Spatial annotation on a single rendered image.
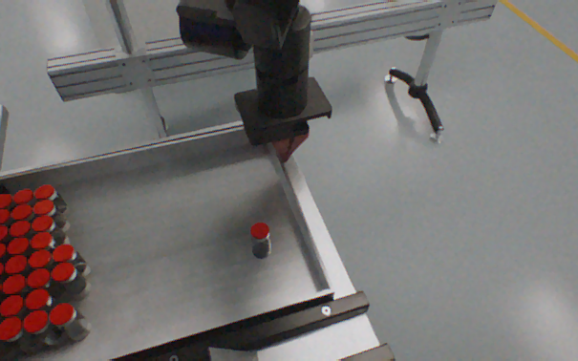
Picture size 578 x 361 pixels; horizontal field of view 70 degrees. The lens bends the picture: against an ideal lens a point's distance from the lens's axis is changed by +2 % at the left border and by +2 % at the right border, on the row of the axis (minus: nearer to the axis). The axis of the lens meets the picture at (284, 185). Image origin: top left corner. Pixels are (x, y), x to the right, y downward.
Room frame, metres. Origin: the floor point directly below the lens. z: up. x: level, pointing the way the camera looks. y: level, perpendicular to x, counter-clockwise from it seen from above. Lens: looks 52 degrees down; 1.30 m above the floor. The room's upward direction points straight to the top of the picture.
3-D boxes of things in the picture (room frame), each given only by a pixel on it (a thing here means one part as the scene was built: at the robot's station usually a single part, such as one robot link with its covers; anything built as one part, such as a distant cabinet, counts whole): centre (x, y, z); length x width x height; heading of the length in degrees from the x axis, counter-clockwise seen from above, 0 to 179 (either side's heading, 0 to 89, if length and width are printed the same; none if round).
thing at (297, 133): (0.36, 0.01, 0.94); 0.07 x 0.07 x 0.09; 18
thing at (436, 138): (1.49, -0.61, 0.07); 0.50 x 0.08 x 0.14; 18
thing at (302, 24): (0.37, 0.01, 1.07); 0.07 x 0.06 x 0.07; 70
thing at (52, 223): (0.21, 0.25, 0.90); 0.18 x 0.02 x 0.05; 17
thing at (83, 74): (1.30, -0.04, 0.49); 1.60 x 0.08 x 0.12; 108
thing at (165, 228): (0.24, 0.15, 0.90); 0.34 x 0.26 x 0.04; 107
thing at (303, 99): (0.36, 0.00, 1.01); 0.10 x 0.07 x 0.07; 108
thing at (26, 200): (0.20, 0.28, 0.90); 0.18 x 0.02 x 0.05; 17
